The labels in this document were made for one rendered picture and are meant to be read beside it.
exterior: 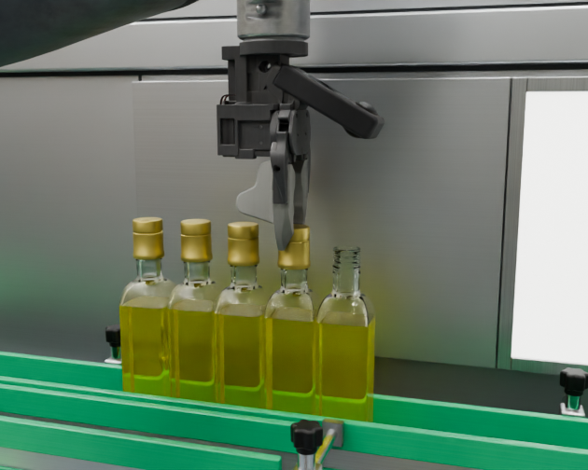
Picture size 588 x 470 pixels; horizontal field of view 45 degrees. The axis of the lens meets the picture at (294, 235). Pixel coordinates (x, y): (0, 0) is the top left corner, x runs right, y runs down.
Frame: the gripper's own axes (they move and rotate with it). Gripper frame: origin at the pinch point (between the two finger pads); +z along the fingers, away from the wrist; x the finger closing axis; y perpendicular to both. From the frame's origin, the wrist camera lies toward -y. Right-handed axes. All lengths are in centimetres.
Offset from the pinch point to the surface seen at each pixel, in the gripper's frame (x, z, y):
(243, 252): 1.6, 1.9, 5.3
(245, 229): 1.4, -0.6, 4.9
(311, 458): 15.4, 17.1, -6.1
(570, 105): -12.3, -13.5, -27.9
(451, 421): -3.3, 20.7, -17.0
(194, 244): 1.3, 1.4, 11.0
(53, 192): -15.1, -1.7, 40.2
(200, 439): 6.2, 21.8, 8.8
